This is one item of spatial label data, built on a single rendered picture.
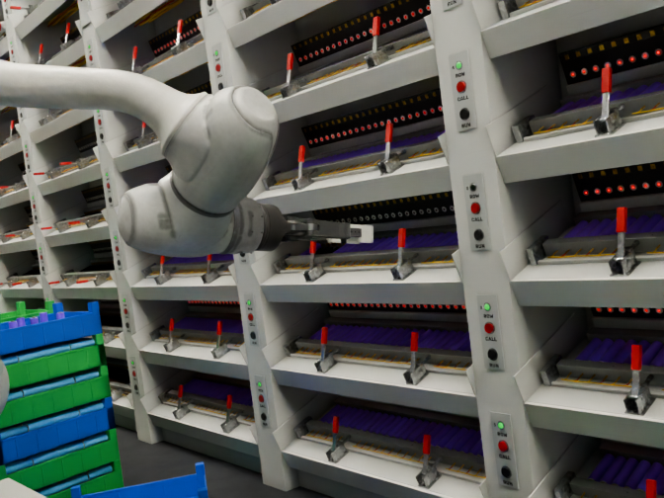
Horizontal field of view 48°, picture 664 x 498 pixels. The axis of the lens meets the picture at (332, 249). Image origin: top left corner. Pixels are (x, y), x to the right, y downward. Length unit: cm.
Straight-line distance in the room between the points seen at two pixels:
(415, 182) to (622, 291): 41
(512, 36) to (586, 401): 55
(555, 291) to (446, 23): 46
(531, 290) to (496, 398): 20
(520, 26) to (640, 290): 42
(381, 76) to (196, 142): 49
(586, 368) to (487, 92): 45
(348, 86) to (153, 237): 54
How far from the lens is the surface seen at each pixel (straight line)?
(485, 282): 122
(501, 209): 119
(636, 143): 107
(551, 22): 115
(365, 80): 139
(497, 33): 120
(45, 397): 189
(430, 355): 143
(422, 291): 133
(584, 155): 111
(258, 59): 179
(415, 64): 131
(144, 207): 105
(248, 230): 112
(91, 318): 194
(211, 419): 211
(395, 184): 134
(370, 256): 150
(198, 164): 98
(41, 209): 298
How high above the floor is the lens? 61
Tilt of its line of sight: 2 degrees down
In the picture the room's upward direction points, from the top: 7 degrees counter-clockwise
